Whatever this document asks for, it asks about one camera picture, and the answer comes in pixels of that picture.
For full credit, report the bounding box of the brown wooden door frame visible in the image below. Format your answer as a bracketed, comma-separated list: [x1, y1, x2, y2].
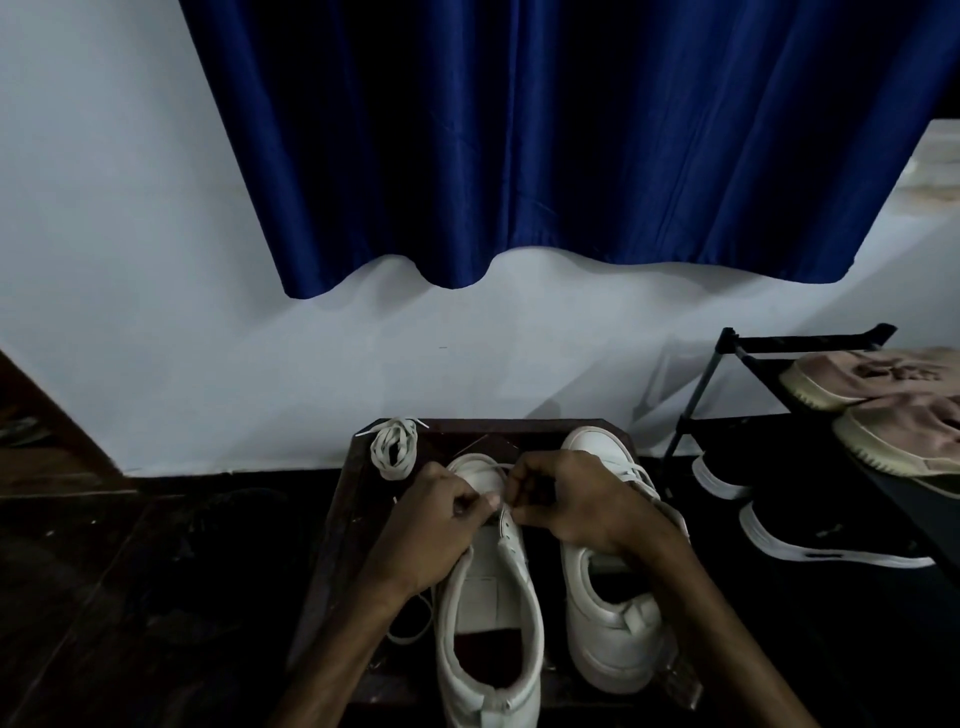
[0, 347, 142, 502]

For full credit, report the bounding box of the person's right hand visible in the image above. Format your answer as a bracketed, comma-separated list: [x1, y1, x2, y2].
[502, 449, 678, 562]

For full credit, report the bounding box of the person's right forearm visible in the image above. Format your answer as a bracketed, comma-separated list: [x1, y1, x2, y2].
[635, 523, 820, 728]

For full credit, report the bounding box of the pink sneaker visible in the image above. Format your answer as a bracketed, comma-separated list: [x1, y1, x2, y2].
[830, 392, 960, 498]
[777, 345, 960, 414]

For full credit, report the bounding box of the person's left hand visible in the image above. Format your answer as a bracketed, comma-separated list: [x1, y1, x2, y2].
[358, 460, 504, 603]

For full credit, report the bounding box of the dark brown plastic stool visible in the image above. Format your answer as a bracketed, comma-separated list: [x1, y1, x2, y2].
[287, 416, 708, 712]

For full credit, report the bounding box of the grey slipper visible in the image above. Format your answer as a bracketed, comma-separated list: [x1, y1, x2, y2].
[0, 414, 52, 449]

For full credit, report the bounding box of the blue curtain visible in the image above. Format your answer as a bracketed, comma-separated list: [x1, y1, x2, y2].
[177, 0, 960, 301]

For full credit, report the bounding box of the person's left forearm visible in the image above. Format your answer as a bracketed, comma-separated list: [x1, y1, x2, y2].
[268, 575, 423, 728]

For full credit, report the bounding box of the black shoe rack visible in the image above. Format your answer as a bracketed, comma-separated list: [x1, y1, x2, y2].
[658, 321, 960, 590]

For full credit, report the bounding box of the black sneaker white sole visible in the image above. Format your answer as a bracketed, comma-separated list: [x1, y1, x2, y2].
[737, 497, 938, 571]
[689, 448, 755, 502]

